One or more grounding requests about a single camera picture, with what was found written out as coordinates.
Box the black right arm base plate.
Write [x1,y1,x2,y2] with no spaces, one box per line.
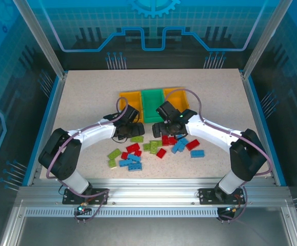
[198,188,246,205]

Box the aluminium frame bar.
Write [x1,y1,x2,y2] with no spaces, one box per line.
[0,204,27,246]
[280,206,297,246]

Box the small board with LED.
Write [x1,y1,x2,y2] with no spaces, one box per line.
[76,203,92,215]
[219,204,241,215]

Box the aluminium frame post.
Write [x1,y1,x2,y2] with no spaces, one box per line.
[240,0,287,79]
[12,0,68,79]

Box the grey metal panel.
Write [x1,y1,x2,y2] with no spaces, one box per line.
[17,216,292,246]

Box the yellow plastic bin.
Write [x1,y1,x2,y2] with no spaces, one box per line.
[119,90,145,123]
[163,87,189,113]

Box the green plastic bin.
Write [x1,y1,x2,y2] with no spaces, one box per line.
[140,88,166,124]

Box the blue edge strip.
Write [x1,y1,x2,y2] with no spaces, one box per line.
[247,76,287,187]
[22,76,62,187]

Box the slotted grey cable duct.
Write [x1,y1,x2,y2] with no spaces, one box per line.
[24,208,220,218]

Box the aluminium cross beam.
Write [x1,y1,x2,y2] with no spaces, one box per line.
[16,177,294,209]

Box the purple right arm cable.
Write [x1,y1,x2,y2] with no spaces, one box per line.
[163,88,271,223]

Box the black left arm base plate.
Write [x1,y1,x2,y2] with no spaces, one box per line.
[62,188,110,205]

